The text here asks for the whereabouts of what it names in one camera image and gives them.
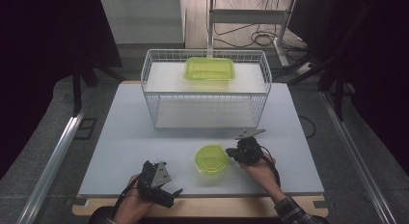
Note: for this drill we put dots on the white metal desk frame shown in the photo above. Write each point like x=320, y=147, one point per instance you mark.
x=247, y=16

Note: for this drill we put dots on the person's left hand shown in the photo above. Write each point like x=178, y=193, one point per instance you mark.
x=128, y=206

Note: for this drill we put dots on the octagonal green plastic container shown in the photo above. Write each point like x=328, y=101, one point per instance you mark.
x=210, y=159

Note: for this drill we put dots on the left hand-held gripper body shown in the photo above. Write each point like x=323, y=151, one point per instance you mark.
x=160, y=177

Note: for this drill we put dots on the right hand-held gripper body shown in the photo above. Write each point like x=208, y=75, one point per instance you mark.
x=250, y=151

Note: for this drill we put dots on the rectangular green plastic container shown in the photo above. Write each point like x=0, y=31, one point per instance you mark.
x=209, y=69

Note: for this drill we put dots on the person's right hand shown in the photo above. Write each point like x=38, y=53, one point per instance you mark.
x=262, y=174

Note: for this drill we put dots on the aluminium rail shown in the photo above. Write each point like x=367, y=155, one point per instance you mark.
x=51, y=162
x=357, y=153

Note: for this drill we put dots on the black metal stand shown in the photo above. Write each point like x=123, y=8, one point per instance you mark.
x=77, y=89
x=337, y=89

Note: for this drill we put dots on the black curtain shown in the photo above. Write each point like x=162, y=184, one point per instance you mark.
x=38, y=56
x=382, y=72

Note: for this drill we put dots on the white cabinet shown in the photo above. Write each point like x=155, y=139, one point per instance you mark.
x=141, y=19

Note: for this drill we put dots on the white power strip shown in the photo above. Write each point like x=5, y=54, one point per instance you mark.
x=304, y=68

